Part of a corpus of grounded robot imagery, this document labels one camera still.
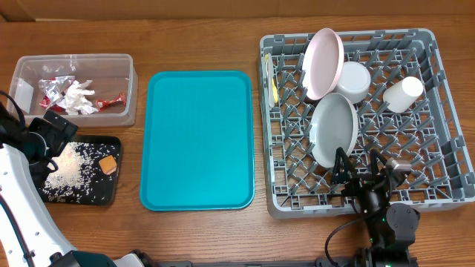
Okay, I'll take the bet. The grey dishwasher rack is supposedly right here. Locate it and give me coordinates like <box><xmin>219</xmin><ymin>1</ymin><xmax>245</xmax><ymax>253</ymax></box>
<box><xmin>258</xmin><ymin>28</ymin><xmax>474</xmax><ymax>219</ymax></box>

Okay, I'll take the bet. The red sauce packet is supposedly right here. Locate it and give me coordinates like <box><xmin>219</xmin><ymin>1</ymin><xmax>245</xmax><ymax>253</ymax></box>
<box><xmin>95</xmin><ymin>93</ymin><xmax>127</xmax><ymax>111</ymax></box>

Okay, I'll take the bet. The grey bowl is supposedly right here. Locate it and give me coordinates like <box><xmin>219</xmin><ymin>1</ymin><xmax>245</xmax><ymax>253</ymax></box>
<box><xmin>333</xmin><ymin>62</ymin><xmax>371</xmax><ymax>104</ymax></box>

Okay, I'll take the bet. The silver foil wrapper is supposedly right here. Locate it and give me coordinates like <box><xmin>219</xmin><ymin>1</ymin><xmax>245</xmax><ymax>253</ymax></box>
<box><xmin>39</xmin><ymin>76</ymin><xmax>76</xmax><ymax>112</ymax></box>

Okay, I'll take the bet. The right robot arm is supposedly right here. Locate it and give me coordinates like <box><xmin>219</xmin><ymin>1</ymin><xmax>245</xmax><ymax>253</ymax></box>
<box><xmin>324</xmin><ymin>148</ymin><xmax>420</xmax><ymax>266</ymax></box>

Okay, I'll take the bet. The white napkin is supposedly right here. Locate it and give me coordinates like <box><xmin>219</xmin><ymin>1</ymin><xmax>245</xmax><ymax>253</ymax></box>
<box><xmin>57</xmin><ymin>80</ymin><xmax>99</xmax><ymax>115</ymax></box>

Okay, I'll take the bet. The yellow plastic spoon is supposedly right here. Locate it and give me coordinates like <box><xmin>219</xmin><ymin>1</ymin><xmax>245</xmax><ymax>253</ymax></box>
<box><xmin>272</xmin><ymin>68</ymin><xmax>278</xmax><ymax>105</ymax></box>

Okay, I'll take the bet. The orange food cube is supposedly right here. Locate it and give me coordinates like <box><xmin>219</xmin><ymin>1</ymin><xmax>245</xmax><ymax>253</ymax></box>
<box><xmin>99</xmin><ymin>155</ymin><xmax>117</xmax><ymax>175</ymax></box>

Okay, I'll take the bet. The pink plate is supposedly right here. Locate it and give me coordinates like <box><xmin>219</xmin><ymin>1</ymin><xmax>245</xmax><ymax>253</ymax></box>
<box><xmin>302</xmin><ymin>28</ymin><xmax>344</xmax><ymax>101</ymax></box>

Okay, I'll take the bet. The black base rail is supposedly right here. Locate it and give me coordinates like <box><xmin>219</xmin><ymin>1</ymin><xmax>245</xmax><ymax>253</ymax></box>
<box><xmin>154</xmin><ymin>257</ymin><xmax>419</xmax><ymax>267</ymax></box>

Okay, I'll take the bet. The white paper cup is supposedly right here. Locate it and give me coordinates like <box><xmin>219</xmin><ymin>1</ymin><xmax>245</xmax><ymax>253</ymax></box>
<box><xmin>383</xmin><ymin>76</ymin><xmax>424</xmax><ymax>113</ymax></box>

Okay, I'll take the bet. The teal serving tray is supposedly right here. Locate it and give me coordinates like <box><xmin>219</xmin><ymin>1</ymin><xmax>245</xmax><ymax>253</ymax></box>
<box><xmin>140</xmin><ymin>70</ymin><xmax>255</xmax><ymax>211</ymax></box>

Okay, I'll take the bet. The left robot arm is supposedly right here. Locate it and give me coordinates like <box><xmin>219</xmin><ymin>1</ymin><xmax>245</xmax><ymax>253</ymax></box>
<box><xmin>1</xmin><ymin>108</ymin><xmax>154</xmax><ymax>267</ymax></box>

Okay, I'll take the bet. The grey plate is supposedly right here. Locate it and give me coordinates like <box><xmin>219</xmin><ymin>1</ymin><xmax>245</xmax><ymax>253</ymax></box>
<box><xmin>309</xmin><ymin>93</ymin><xmax>358</xmax><ymax>168</ymax></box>

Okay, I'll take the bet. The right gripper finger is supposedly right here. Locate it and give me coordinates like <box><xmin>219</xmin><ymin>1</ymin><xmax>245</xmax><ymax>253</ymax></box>
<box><xmin>370</xmin><ymin>149</ymin><xmax>387</xmax><ymax>175</ymax></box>
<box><xmin>331</xmin><ymin>147</ymin><xmax>357</xmax><ymax>184</ymax></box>

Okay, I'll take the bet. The clear plastic bin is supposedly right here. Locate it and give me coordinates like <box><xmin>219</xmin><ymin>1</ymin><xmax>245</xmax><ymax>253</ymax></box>
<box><xmin>9</xmin><ymin>53</ymin><xmax>138</xmax><ymax>128</ymax></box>

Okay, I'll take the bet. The white rice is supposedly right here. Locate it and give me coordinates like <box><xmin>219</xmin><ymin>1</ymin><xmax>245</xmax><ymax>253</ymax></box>
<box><xmin>40</xmin><ymin>142</ymin><xmax>120</xmax><ymax>204</ymax></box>

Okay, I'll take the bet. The black waste tray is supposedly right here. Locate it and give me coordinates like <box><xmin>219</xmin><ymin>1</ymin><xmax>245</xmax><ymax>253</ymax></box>
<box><xmin>36</xmin><ymin>134</ymin><xmax>123</xmax><ymax>206</ymax></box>

